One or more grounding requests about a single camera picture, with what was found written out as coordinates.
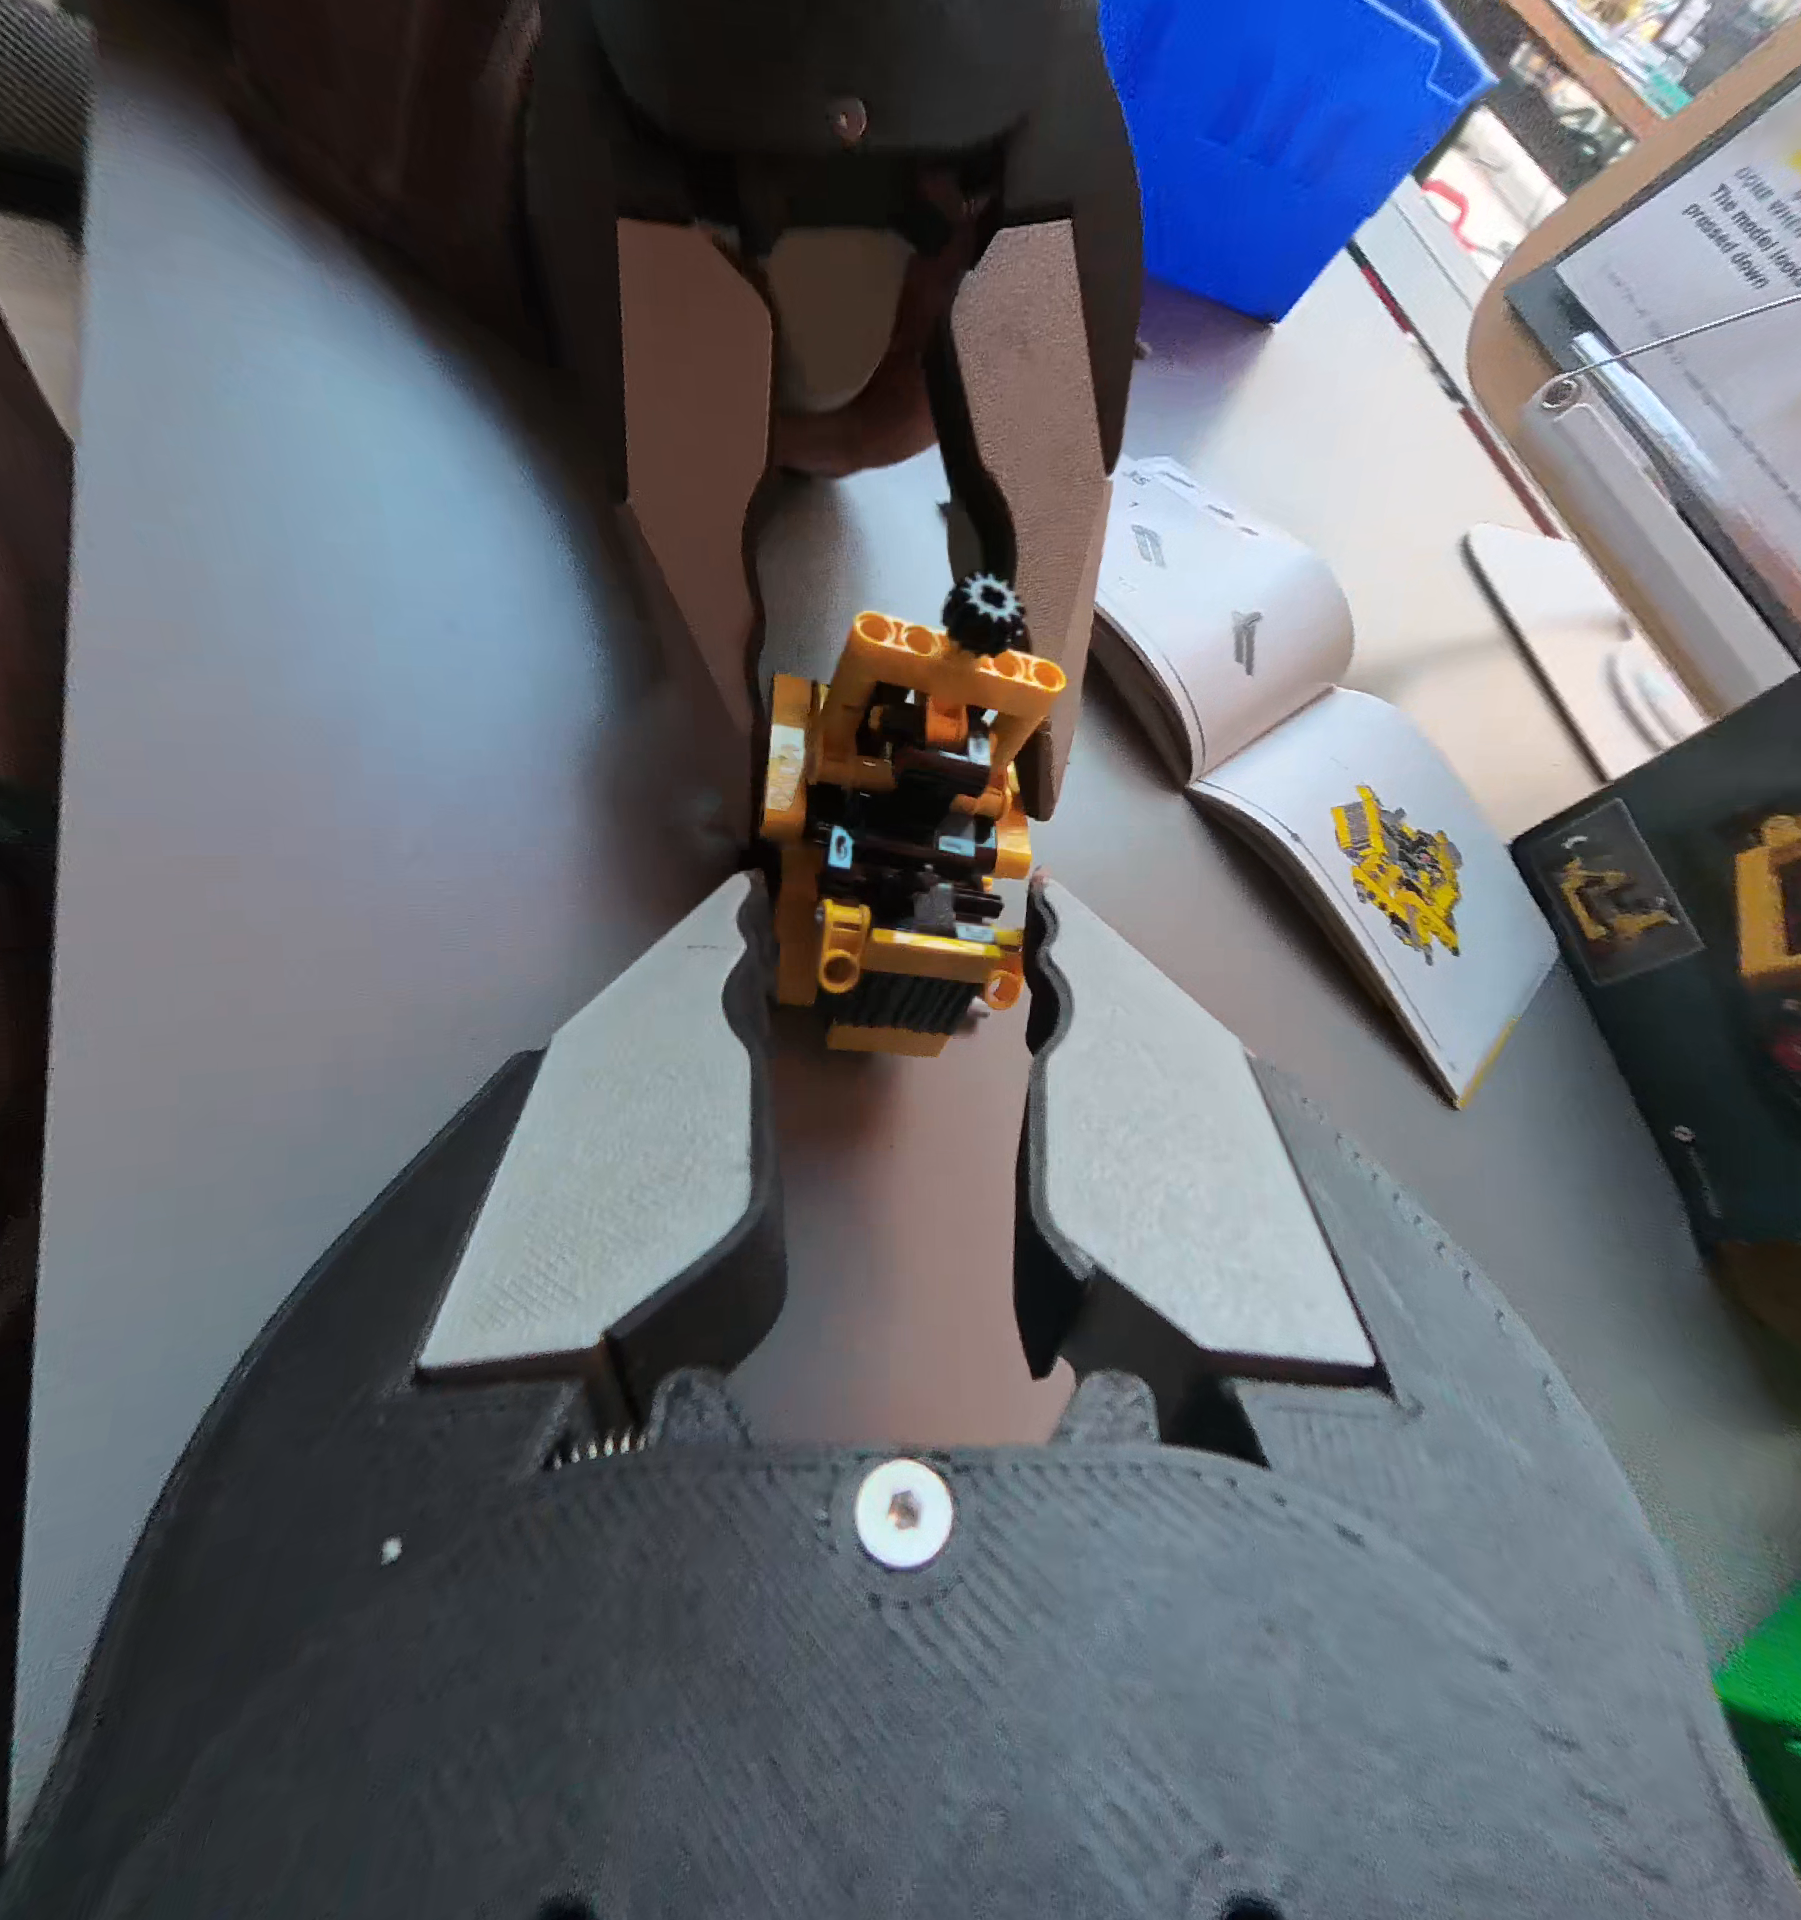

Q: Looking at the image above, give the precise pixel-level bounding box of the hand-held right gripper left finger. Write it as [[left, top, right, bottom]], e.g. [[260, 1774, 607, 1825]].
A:
[[417, 872, 793, 1420]]

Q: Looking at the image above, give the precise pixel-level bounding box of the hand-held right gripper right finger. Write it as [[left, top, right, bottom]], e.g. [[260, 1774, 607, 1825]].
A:
[[1012, 876, 1389, 1387]]

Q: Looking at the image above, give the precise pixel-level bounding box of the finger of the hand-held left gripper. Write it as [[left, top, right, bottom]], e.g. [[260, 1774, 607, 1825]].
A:
[[614, 217, 781, 759], [926, 217, 1120, 822]]

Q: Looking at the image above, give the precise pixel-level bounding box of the yellow black lego model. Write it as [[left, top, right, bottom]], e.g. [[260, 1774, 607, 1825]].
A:
[[756, 573, 1070, 1059]]

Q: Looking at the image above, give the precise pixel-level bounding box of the black lego box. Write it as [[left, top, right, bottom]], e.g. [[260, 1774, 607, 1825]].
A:
[[1507, 638, 1801, 1262]]

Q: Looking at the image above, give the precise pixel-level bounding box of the person's left hand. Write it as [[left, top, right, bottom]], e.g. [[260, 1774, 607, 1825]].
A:
[[773, 400, 948, 479]]

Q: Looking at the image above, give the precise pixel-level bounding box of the blue plastic bin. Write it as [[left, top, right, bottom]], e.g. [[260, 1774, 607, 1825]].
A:
[[1095, 0, 1502, 324]]

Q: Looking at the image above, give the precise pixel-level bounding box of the open instruction booklet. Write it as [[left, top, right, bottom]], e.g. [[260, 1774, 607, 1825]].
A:
[[1087, 452, 1562, 1112]]

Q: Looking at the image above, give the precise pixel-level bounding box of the wooden-edged board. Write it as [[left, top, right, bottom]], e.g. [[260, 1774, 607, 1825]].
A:
[[1467, 7, 1801, 662]]

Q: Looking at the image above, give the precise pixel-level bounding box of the white flat stand base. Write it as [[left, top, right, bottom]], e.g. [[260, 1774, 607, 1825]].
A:
[[1463, 522, 1801, 785]]

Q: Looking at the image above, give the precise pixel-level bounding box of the printed paper sheet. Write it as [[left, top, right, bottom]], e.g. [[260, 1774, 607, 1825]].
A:
[[1552, 46, 1801, 579]]

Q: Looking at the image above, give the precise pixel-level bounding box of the grey fabric chair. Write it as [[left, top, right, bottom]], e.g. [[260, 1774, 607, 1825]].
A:
[[0, 0, 103, 235]]

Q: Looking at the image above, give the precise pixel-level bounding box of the thin metal wire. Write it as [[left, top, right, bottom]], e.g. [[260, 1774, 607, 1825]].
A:
[[1537, 282, 1801, 413]]

